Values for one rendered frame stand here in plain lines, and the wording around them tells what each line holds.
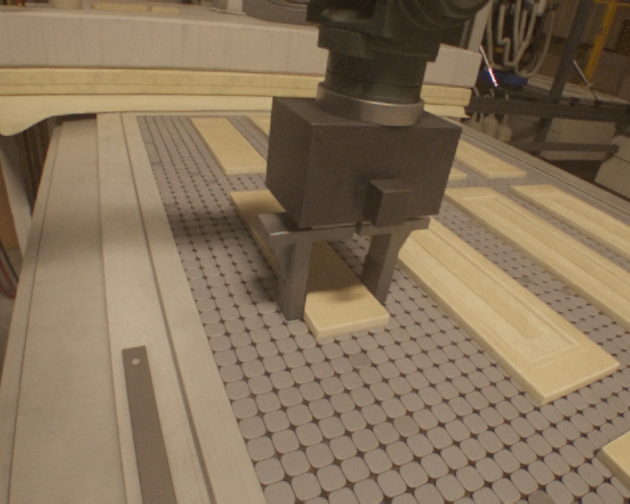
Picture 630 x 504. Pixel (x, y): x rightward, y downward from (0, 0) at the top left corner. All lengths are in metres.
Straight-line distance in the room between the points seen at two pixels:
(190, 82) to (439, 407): 1.56
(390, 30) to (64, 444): 0.58
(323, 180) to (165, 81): 1.39
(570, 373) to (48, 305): 0.81
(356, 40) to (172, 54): 1.37
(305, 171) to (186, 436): 0.33
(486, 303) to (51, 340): 0.70
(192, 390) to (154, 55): 1.44
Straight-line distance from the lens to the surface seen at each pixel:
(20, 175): 2.07
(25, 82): 1.86
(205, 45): 1.85
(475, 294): 0.83
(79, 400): 0.63
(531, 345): 0.77
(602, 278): 1.08
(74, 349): 0.70
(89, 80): 1.84
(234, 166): 1.20
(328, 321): 0.67
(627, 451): 0.69
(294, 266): 0.62
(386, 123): 0.54
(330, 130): 0.51
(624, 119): 4.29
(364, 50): 0.52
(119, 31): 1.81
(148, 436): 0.53
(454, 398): 0.64
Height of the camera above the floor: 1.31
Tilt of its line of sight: 30 degrees down
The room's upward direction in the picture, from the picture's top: 9 degrees clockwise
